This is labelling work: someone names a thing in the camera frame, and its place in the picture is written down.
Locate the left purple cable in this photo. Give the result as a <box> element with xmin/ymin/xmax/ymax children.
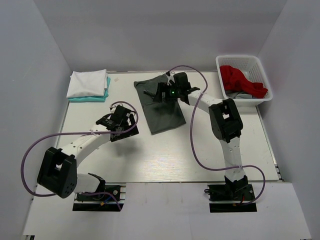
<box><xmin>20</xmin><ymin>101</ymin><xmax>140</xmax><ymax>211</ymax></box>

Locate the folded white t shirt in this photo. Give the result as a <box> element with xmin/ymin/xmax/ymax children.
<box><xmin>66</xmin><ymin>69</ymin><xmax>108</xmax><ymax>98</ymax></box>

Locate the purple cable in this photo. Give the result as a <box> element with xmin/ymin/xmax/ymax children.
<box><xmin>20</xmin><ymin>101</ymin><xmax>140</xmax><ymax>211</ymax></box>
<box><xmin>166</xmin><ymin>65</ymin><xmax>266</xmax><ymax>206</ymax></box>

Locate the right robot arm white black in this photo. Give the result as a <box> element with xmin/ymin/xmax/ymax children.
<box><xmin>152</xmin><ymin>72</ymin><xmax>248</xmax><ymax>195</ymax></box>

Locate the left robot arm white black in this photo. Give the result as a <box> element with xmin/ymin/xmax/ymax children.
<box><xmin>37</xmin><ymin>104</ymin><xmax>139</xmax><ymax>199</ymax></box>

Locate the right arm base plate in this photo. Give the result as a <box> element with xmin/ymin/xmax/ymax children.
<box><xmin>204</xmin><ymin>184</ymin><xmax>257</xmax><ymax>213</ymax></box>

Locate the dark grey t shirt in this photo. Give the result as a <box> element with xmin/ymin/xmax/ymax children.
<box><xmin>133</xmin><ymin>74</ymin><xmax>186</xmax><ymax>135</ymax></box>

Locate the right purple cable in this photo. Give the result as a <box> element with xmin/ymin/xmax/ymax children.
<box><xmin>166</xmin><ymin>65</ymin><xmax>266</xmax><ymax>206</ymax></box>

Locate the red t shirt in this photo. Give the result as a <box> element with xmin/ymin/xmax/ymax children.
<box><xmin>219</xmin><ymin>65</ymin><xmax>268</xmax><ymax>99</ymax></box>

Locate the folded teal t shirt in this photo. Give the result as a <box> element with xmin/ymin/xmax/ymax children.
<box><xmin>68</xmin><ymin>76</ymin><xmax>111</xmax><ymax>103</ymax></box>

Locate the white plastic basket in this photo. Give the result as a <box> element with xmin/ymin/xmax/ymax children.
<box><xmin>215</xmin><ymin>54</ymin><xmax>273</xmax><ymax>107</ymax></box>

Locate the grey t shirt in basket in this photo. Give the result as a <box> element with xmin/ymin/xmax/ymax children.
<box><xmin>225</xmin><ymin>91</ymin><xmax>253</xmax><ymax>99</ymax></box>

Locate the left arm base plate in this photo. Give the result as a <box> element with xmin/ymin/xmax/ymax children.
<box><xmin>72</xmin><ymin>183</ymin><xmax>126</xmax><ymax>212</ymax></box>

